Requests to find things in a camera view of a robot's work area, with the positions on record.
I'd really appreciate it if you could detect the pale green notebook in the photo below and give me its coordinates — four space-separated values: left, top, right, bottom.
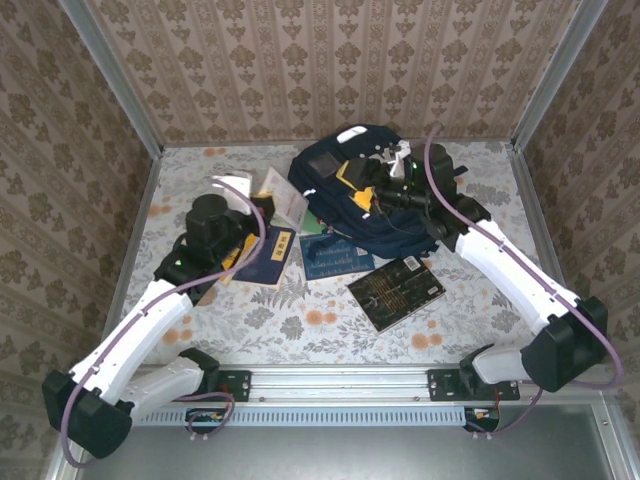
259 166 310 234

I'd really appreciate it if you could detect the navy blue backpack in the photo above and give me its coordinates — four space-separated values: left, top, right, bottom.
287 123 471 261

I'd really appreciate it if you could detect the yellow paperback book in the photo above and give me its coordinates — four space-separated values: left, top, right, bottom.
219 239 261 286

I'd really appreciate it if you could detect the navy book with yellow label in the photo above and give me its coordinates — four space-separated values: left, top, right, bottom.
232 224 299 291

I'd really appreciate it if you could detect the blue book with white text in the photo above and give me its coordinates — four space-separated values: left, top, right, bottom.
298 233 376 281

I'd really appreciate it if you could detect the black paperback book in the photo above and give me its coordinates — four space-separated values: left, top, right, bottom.
346 255 448 335

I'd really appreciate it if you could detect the floral tablecloth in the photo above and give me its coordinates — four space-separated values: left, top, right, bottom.
107 143 571 366

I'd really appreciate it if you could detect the grey sheet metal panel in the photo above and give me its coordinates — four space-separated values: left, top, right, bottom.
74 424 619 480

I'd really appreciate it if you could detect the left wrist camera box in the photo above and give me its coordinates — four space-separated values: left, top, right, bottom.
212 172 254 201

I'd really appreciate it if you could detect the aluminium table end rail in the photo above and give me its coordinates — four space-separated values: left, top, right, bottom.
160 138 516 149

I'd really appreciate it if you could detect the aluminium table side rail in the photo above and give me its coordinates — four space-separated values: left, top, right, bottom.
507 142 592 365
93 145 165 366

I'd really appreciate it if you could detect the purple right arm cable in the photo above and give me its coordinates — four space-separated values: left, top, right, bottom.
423 122 626 441

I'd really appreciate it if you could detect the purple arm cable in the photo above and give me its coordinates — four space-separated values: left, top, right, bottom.
59 179 269 469
423 122 626 441

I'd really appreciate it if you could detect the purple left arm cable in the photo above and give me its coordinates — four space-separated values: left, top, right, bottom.
59 179 269 469

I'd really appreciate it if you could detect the aluminium corner post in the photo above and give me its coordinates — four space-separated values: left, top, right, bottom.
512 0 611 149
57 0 165 156

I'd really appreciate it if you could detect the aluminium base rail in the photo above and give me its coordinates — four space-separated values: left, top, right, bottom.
74 363 614 405

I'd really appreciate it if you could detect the grey slotted cable duct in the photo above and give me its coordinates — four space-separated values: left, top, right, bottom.
92 405 469 427

